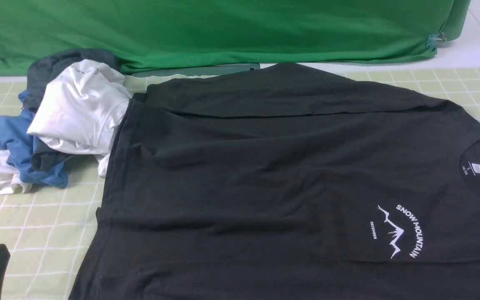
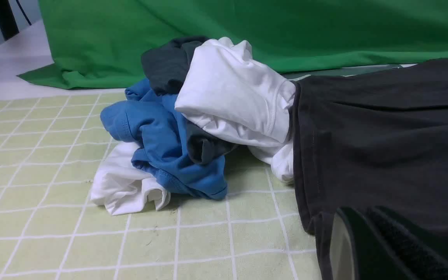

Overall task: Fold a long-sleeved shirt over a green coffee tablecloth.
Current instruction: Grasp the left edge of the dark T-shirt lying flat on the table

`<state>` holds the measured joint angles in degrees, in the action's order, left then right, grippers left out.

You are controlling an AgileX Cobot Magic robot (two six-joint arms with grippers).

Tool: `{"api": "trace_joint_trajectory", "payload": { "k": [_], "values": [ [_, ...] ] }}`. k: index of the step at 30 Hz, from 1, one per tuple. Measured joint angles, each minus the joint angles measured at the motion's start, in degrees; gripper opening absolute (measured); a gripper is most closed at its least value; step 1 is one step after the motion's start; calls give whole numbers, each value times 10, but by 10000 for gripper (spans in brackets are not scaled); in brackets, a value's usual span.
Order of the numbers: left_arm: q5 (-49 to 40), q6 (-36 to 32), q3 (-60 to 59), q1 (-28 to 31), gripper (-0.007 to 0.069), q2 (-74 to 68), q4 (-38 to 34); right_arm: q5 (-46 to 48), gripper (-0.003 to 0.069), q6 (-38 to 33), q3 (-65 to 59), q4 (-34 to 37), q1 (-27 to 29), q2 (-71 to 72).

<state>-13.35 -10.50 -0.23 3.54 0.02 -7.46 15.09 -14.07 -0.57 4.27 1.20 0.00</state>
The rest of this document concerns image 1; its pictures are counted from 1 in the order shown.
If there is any dark gray long-sleeved shirt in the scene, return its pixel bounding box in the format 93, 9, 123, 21
69, 63, 480, 300

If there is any white crumpled shirt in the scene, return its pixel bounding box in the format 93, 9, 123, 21
27, 59, 132, 178

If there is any light green checkered mat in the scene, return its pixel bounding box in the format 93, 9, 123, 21
0, 67, 480, 300

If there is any white crumpled cloth under pile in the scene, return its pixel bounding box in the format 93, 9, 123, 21
0, 150, 32, 195

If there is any blue crumpled garment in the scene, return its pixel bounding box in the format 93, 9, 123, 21
0, 107, 71, 188

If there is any dark gray crumpled garment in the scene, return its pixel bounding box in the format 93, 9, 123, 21
22, 49, 121, 112

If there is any green backdrop cloth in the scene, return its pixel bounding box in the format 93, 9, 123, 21
0, 0, 470, 76

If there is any metal binder clip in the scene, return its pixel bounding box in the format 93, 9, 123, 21
426, 32, 448, 49

